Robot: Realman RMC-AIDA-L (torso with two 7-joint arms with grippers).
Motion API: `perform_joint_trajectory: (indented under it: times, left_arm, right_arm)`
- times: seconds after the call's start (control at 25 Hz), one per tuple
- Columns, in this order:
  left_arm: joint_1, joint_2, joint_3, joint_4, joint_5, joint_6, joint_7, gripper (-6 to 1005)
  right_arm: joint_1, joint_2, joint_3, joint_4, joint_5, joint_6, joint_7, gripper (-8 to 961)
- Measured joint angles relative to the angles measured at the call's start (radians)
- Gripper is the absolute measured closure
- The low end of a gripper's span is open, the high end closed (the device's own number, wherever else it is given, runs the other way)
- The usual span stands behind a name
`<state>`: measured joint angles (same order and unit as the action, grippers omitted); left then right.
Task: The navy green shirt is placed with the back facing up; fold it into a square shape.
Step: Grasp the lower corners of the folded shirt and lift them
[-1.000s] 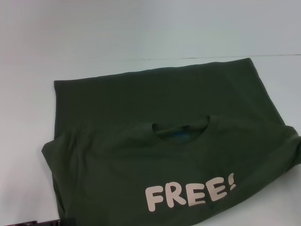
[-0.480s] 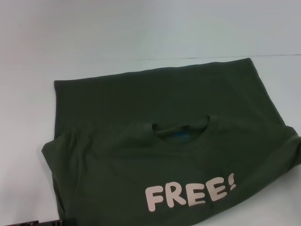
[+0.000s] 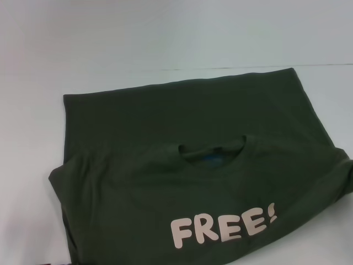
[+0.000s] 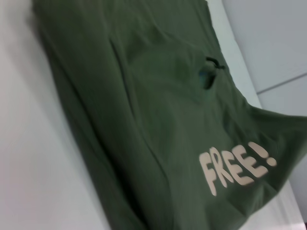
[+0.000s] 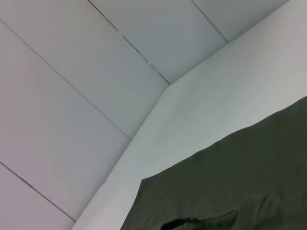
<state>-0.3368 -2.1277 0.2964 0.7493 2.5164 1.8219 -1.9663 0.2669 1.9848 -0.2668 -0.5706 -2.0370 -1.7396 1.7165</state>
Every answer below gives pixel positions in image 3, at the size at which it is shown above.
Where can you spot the dark green shirt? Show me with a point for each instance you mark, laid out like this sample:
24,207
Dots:
179,151

